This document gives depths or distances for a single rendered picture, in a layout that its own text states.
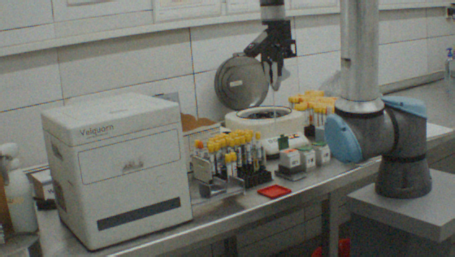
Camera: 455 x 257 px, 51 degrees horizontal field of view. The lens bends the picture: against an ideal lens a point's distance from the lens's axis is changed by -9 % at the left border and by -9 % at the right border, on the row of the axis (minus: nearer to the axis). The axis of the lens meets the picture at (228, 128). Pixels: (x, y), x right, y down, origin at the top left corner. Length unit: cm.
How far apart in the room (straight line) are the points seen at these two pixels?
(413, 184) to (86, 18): 117
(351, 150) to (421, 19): 194
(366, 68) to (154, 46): 97
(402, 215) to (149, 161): 59
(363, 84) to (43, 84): 106
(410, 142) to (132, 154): 64
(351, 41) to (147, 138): 50
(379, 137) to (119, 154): 58
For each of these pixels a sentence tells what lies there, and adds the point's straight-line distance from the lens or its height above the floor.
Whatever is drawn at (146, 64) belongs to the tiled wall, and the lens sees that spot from 186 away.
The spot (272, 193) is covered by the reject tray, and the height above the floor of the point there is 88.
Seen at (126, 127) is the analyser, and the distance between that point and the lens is 115.
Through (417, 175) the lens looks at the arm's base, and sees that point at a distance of 125.
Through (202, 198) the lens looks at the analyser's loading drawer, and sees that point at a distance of 131.
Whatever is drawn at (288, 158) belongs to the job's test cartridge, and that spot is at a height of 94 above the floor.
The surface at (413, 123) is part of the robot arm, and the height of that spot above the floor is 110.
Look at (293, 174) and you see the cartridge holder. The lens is 151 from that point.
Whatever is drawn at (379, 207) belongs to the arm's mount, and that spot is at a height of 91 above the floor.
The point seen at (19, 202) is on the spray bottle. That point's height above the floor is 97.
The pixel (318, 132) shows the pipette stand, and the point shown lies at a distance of 166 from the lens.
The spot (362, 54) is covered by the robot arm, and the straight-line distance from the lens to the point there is 109.
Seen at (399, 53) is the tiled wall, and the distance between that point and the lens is 282.
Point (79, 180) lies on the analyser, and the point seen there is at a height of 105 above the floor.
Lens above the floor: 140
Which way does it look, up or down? 14 degrees down
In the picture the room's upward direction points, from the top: 5 degrees counter-clockwise
